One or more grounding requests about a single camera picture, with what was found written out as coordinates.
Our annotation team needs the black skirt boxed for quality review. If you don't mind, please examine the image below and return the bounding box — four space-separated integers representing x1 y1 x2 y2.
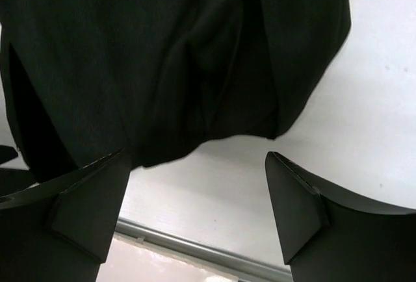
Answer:
1 0 351 183

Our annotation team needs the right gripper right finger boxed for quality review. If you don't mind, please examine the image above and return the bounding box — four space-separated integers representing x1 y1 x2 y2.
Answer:
265 152 415 282

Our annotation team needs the aluminium table rail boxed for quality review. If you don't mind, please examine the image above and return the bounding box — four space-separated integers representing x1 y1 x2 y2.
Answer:
116 218 293 281

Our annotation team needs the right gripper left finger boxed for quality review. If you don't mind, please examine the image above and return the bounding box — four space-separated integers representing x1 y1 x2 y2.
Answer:
1 151 131 281

